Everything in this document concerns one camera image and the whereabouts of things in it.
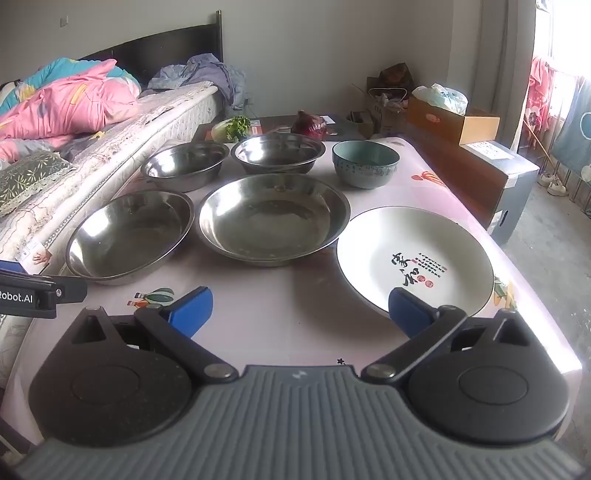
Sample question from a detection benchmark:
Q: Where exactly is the deep steel bowl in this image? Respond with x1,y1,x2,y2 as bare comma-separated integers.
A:
231,134,327,175

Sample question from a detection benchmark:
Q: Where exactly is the brown paper bag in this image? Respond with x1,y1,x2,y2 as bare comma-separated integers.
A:
379,62,416,87

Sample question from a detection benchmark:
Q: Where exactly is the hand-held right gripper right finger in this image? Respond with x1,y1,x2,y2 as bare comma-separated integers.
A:
361,287,533,385

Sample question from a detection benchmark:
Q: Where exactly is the white printed ceramic plate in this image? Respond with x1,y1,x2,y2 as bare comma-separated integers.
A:
336,206,495,320

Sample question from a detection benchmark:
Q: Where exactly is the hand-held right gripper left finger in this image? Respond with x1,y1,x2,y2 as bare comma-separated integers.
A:
69,286,239,385

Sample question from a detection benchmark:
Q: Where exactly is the wide steel bowl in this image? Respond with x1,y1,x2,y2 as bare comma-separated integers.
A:
65,190,195,285

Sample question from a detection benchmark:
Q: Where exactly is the dark wooden headboard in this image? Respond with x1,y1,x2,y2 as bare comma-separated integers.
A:
76,11,223,89

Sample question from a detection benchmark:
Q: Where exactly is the pink floral quilt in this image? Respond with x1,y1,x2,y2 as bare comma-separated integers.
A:
0,58,141,162

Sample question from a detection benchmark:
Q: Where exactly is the green leaf-print pillow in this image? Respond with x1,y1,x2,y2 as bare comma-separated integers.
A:
0,150,77,217

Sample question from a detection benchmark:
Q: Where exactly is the blue printed hanging cloth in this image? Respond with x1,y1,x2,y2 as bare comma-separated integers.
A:
551,76,591,163

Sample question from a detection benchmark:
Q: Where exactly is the teal ceramic bowl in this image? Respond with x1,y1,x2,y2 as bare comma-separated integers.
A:
331,140,400,190

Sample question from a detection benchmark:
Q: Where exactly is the thin wooden stick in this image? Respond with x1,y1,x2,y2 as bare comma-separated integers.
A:
522,117,562,177

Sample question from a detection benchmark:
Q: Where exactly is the blue-grey clothes pile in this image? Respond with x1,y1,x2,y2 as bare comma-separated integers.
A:
148,53,247,112

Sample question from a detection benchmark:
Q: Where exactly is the small steel bowl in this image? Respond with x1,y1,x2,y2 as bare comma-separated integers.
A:
141,142,230,193

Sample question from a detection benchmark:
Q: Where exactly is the white plastic bag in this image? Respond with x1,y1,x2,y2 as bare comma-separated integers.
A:
412,84,468,115

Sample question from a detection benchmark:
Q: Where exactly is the open cardboard box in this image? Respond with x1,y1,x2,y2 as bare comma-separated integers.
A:
367,76,411,136

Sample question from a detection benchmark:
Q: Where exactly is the bed with mattress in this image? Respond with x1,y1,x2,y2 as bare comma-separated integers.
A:
0,80,218,384

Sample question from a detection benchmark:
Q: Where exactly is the pink floral hanging cloth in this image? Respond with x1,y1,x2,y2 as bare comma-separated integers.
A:
524,55,561,137

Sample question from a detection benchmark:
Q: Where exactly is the brown cardboard box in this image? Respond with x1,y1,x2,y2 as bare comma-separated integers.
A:
406,96,501,146

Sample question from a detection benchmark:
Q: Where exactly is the large steel basin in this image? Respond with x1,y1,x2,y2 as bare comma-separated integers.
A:
198,174,352,267

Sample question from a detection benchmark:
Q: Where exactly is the green bok choy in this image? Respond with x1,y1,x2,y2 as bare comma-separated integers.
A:
211,116,252,143

